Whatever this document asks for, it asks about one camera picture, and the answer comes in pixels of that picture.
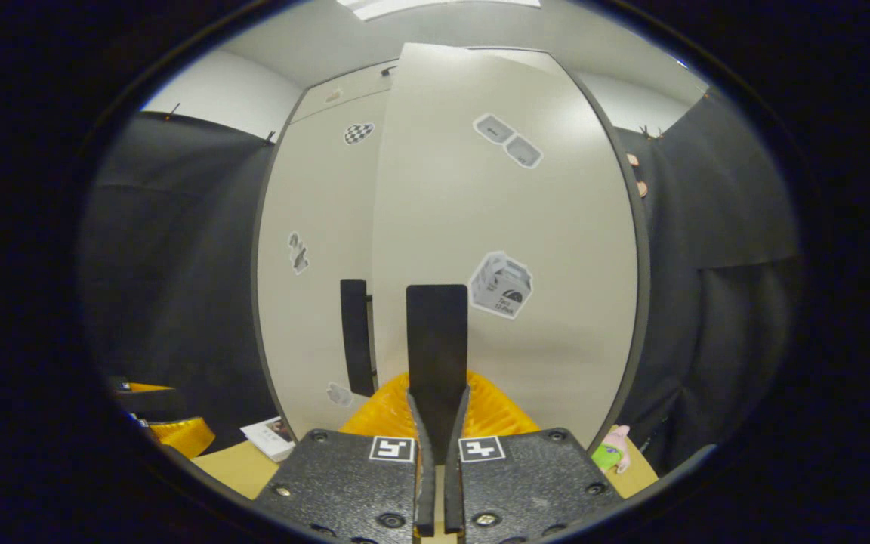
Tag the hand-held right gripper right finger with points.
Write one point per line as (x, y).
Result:
(454, 499)

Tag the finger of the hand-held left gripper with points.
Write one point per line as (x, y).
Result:
(182, 437)
(159, 404)

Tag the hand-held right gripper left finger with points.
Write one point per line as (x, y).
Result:
(425, 499)

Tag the beige cabinet door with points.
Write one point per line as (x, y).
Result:
(556, 227)
(314, 189)

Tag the beige double-door shoe cabinet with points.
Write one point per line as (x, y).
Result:
(641, 302)

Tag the beige cabinet top drawer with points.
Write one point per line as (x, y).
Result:
(359, 87)

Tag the white booklet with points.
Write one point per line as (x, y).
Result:
(273, 438)

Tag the black backdrop cloth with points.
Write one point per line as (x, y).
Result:
(178, 264)
(729, 302)

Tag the pink green plush toy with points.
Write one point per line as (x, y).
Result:
(610, 452)

